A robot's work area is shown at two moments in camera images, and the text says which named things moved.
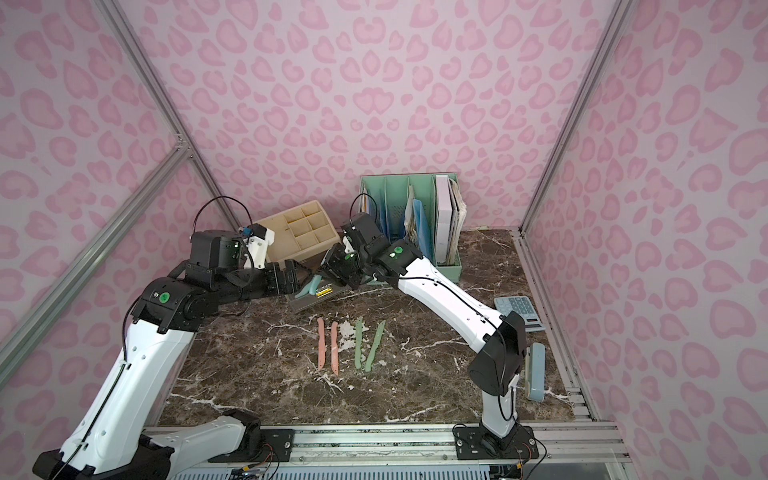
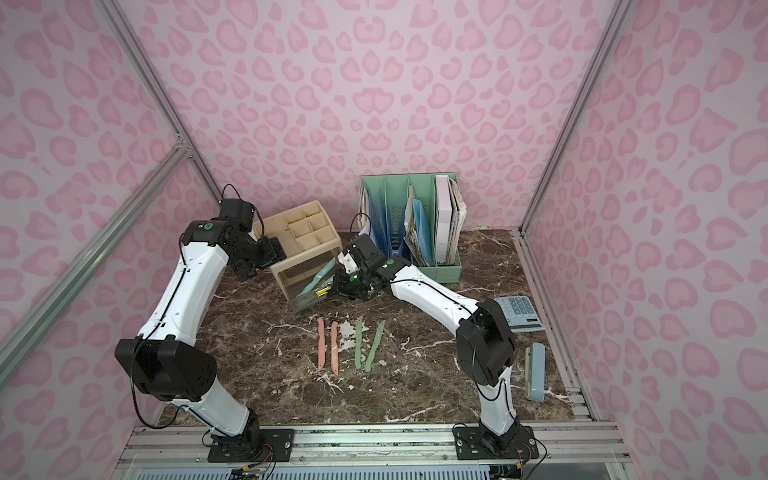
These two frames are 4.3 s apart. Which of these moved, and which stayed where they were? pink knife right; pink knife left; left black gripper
Moved: left black gripper
Stayed: pink knife left; pink knife right
